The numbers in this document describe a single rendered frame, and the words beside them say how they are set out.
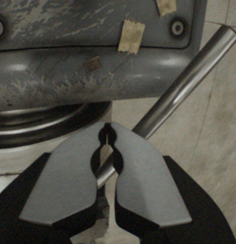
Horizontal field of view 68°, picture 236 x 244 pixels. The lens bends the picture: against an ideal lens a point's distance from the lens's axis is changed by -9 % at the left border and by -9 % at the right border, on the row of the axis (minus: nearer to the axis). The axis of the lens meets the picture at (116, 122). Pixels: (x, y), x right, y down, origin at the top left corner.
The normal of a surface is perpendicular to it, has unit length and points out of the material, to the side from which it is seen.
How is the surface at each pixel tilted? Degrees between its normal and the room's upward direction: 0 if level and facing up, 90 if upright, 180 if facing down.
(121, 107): 0
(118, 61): 4
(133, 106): 0
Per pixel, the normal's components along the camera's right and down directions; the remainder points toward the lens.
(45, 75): 0.31, 0.63
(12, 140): 0.05, -0.87
